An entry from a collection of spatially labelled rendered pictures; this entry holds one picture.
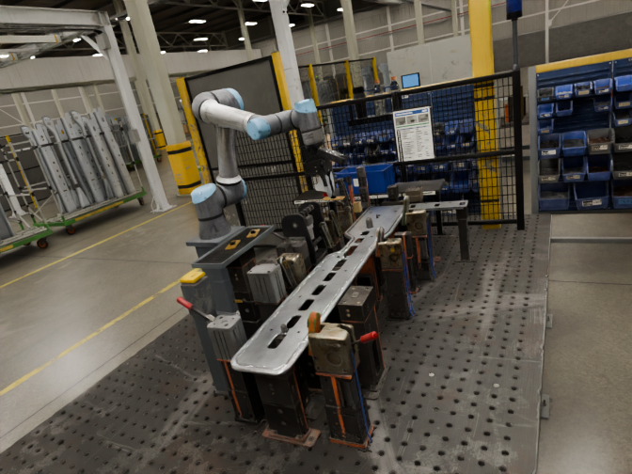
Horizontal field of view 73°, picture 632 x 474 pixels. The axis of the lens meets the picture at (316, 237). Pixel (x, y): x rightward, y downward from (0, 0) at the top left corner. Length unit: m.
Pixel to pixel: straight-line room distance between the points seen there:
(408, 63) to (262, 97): 4.82
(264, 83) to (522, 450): 3.49
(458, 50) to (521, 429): 7.42
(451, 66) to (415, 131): 5.85
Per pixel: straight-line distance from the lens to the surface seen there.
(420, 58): 8.47
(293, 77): 6.24
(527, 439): 1.35
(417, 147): 2.55
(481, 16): 2.50
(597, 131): 3.73
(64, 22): 8.38
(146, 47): 9.52
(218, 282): 2.06
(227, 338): 1.30
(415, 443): 1.32
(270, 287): 1.46
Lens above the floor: 1.66
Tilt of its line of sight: 19 degrees down
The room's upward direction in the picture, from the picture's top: 11 degrees counter-clockwise
